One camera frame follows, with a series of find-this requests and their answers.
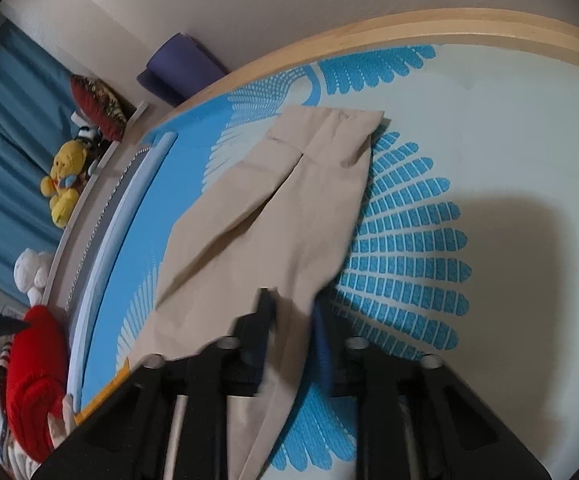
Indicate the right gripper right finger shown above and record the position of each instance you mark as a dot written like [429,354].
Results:
[321,352]

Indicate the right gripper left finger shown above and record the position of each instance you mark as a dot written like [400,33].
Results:
[252,331]

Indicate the beige and mustard garment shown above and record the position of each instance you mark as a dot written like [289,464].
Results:
[282,218]

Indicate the grey dotted mattress cover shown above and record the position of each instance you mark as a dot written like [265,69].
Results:
[88,231]

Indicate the light blue rolled bolster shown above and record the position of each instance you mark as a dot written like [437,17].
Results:
[105,258]

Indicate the blue patterned bed sheet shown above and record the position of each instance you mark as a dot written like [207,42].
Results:
[419,219]

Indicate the red fluffy blanket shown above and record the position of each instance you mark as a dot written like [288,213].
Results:
[36,381]

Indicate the white plush toy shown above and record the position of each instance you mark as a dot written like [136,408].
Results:
[31,271]

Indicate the yellow plush bear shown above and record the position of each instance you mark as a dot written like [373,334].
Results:
[62,185]

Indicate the dark red embroidered cushion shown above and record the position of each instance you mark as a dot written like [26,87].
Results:
[100,105]

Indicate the purple rolled yoga mat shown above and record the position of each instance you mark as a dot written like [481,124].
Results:
[179,69]

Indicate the blue curtain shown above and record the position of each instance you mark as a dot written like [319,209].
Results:
[36,105]

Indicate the wooden bed frame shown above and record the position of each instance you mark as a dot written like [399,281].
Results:
[419,27]

